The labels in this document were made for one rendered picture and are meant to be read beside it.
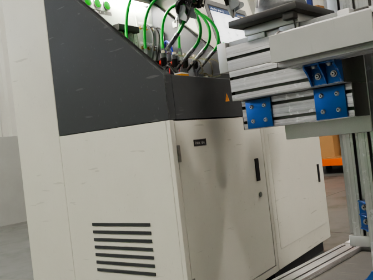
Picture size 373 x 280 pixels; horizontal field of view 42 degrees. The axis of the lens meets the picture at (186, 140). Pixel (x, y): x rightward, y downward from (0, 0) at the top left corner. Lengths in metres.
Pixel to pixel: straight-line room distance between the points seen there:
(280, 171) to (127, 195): 0.86
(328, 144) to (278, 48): 6.37
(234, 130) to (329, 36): 0.95
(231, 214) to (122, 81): 0.68
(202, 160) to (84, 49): 0.63
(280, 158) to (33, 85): 1.18
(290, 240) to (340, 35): 1.47
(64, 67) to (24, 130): 0.38
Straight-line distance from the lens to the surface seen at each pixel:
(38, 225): 2.28
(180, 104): 1.76
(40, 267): 2.32
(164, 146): 1.72
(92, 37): 1.96
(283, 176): 2.44
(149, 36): 2.57
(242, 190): 2.08
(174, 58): 2.21
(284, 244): 2.42
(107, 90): 1.89
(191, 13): 2.05
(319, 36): 1.21
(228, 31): 2.74
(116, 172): 1.88
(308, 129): 1.51
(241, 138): 2.10
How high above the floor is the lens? 0.71
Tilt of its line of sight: level
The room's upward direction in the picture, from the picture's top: 7 degrees counter-clockwise
